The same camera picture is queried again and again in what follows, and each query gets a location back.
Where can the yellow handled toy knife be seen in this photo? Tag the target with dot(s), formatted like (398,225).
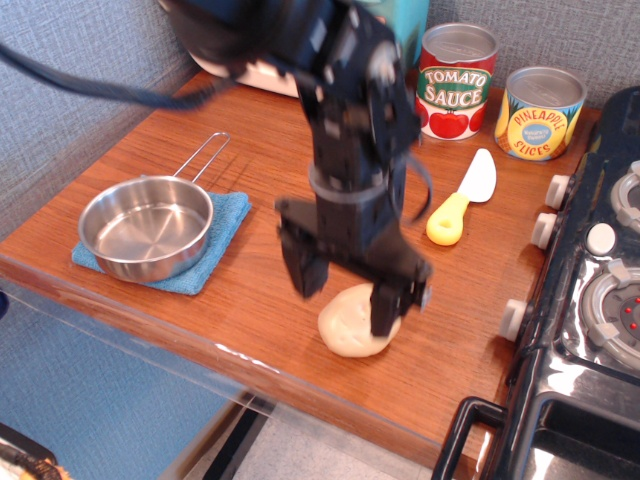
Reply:
(446,224)

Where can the blue folded cloth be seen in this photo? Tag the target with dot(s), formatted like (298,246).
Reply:
(232,210)

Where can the orange object at corner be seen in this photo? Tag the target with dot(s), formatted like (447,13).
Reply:
(24,466)

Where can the teal toy microwave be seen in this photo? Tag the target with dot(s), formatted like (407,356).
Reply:
(407,25)

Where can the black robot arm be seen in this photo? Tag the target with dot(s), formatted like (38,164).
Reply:
(353,140)

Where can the tomato sauce can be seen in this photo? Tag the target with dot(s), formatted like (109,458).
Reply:
(455,74)

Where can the pale toy potato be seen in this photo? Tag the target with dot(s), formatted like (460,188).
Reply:
(345,324)

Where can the pineapple slices can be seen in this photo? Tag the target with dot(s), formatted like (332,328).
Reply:
(539,112)

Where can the small stainless steel pan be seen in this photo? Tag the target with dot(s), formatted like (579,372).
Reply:
(153,227)

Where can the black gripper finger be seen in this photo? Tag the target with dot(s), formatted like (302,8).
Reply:
(388,303)
(307,268)

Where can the black toy stove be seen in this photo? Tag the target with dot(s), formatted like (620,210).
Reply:
(572,409)

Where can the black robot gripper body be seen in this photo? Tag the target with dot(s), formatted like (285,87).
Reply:
(360,230)

